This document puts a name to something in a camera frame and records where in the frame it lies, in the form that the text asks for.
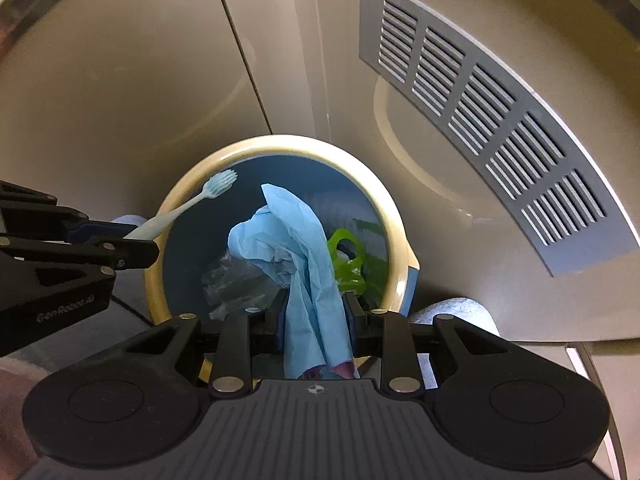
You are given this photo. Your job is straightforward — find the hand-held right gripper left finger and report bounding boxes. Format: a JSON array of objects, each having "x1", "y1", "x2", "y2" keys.
[{"x1": 122, "y1": 290, "x2": 288, "y2": 395}]

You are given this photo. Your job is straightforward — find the clear plastic bag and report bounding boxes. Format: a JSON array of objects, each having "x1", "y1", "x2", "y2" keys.
[{"x1": 200, "y1": 255, "x2": 281, "y2": 321}]

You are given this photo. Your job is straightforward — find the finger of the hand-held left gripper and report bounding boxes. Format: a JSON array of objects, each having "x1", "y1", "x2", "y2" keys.
[
  {"x1": 0, "y1": 180, "x2": 126, "y2": 241},
  {"x1": 0, "y1": 236, "x2": 161, "y2": 271}
]

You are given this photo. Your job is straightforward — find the pale green toothbrush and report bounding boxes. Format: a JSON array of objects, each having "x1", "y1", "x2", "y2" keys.
[{"x1": 122, "y1": 170, "x2": 237, "y2": 241}]

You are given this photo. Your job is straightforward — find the person's left forearm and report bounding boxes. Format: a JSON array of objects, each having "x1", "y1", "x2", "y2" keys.
[{"x1": 0, "y1": 350, "x2": 56, "y2": 480}]

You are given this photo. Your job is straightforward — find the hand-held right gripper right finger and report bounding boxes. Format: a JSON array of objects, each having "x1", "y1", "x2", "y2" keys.
[{"x1": 342, "y1": 291, "x2": 501, "y2": 395}]

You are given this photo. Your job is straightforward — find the bright green plastic piece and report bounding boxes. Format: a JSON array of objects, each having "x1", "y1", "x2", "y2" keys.
[{"x1": 327, "y1": 228, "x2": 366, "y2": 295}]

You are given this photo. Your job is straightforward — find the grey cabinet vent grille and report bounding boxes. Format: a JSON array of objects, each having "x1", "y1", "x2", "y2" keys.
[{"x1": 359, "y1": 0, "x2": 640, "y2": 277}]

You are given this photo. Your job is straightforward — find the blue paper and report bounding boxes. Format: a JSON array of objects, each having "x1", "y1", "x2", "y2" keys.
[{"x1": 227, "y1": 182, "x2": 358, "y2": 381}]

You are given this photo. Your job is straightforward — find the cream rimmed blue trash bin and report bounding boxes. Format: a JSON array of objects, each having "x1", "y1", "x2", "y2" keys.
[{"x1": 145, "y1": 135, "x2": 421, "y2": 386}]

